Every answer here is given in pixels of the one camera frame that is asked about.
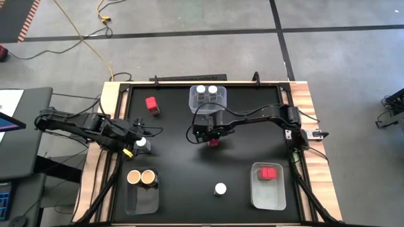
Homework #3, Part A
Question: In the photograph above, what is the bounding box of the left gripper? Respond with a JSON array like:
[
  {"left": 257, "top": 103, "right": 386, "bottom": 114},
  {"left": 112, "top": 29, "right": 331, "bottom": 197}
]
[{"left": 104, "top": 117, "right": 148, "bottom": 158}]

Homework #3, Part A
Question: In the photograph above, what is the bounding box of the black mat striped edge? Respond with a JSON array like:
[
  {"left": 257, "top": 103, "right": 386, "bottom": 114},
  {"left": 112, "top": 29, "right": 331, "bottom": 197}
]
[{"left": 0, "top": 0, "right": 41, "bottom": 44}]

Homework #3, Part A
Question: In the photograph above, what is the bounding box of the tablet screen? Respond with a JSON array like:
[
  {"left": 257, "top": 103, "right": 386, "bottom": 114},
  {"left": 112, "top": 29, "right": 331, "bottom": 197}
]
[{"left": 0, "top": 112, "right": 27, "bottom": 133}]

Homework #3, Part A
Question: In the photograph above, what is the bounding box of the black cable loop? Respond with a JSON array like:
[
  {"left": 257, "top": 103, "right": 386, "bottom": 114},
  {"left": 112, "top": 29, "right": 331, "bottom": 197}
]
[{"left": 109, "top": 71, "right": 133, "bottom": 83}]

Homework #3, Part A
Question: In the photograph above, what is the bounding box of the white-lidded bagel seasoning jar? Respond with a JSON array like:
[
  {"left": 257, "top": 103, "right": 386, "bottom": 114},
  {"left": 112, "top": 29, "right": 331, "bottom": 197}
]
[
  {"left": 213, "top": 182, "right": 227, "bottom": 197},
  {"left": 195, "top": 84, "right": 206, "bottom": 104},
  {"left": 135, "top": 136, "right": 152, "bottom": 154},
  {"left": 207, "top": 84, "right": 218, "bottom": 103}
]

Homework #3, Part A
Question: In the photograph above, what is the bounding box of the black rig frame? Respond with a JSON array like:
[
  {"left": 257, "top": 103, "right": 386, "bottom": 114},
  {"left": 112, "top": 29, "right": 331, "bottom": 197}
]
[{"left": 71, "top": 71, "right": 343, "bottom": 227}]

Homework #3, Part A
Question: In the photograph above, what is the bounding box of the grey side desk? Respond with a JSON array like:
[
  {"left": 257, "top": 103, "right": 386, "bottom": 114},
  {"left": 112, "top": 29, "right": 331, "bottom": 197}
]
[{"left": 0, "top": 87, "right": 54, "bottom": 182}]

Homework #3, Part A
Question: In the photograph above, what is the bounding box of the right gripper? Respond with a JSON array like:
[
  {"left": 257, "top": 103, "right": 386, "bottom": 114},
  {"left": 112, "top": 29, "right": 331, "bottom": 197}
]
[{"left": 191, "top": 112, "right": 229, "bottom": 144}]

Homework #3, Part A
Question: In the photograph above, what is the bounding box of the thin yellow cord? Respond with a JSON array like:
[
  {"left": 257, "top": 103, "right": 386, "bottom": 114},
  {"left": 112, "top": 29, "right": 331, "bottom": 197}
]
[{"left": 52, "top": 0, "right": 114, "bottom": 82}]

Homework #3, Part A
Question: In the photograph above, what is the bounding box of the tan cup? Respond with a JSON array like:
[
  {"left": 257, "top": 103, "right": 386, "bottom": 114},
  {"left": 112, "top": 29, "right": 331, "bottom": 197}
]
[
  {"left": 126, "top": 169, "right": 142, "bottom": 185},
  {"left": 140, "top": 169, "right": 158, "bottom": 189}
]

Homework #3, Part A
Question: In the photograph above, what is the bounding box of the white plastic bin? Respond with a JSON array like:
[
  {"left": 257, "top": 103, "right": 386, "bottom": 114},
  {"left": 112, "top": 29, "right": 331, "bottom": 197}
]
[{"left": 249, "top": 161, "right": 287, "bottom": 211}]

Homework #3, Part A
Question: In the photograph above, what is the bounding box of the black equipment with cables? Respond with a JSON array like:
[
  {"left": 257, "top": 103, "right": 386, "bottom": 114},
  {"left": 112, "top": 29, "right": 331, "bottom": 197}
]
[{"left": 375, "top": 87, "right": 404, "bottom": 129}]

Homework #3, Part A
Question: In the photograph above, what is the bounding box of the long black bar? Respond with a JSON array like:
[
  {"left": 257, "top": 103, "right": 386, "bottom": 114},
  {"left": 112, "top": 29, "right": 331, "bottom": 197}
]
[{"left": 148, "top": 73, "right": 228, "bottom": 82}]

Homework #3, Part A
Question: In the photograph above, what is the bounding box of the backlit keyboard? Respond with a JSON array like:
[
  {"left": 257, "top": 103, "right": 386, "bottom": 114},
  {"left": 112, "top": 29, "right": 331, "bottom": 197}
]
[{"left": 0, "top": 184, "right": 13, "bottom": 221}]

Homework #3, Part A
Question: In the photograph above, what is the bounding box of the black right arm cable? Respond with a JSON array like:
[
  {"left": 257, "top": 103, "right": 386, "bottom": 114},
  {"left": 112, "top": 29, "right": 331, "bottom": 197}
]
[{"left": 185, "top": 102, "right": 285, "bottom": 145}]

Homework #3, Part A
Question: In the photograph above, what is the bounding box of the yellow extension cord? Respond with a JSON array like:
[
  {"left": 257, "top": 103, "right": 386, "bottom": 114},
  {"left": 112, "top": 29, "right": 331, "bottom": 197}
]
[{"left": 96, "top": 0, "right": 112, "bottom": 23}]

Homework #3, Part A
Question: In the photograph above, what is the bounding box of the clear plastic bin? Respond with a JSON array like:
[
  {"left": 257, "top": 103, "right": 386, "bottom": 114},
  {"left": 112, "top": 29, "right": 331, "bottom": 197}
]
[
  {"left": 124, "top": 168, "right": 160, "bottom": 216},
  {"left": 188, "top": 85, "right": 228, "bottom": 115}
]

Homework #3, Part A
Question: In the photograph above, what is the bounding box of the white paper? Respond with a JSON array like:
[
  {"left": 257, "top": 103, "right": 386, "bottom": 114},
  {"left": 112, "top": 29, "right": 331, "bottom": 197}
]
[{"left": 0, "top": 90, "right": 25, "bottom": 143}]

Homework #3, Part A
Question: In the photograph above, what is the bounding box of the black floor cable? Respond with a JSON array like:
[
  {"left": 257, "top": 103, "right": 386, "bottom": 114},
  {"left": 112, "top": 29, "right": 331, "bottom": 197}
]
[{"left": 6, "top": 21, "right": 114, "bottom": 61}]

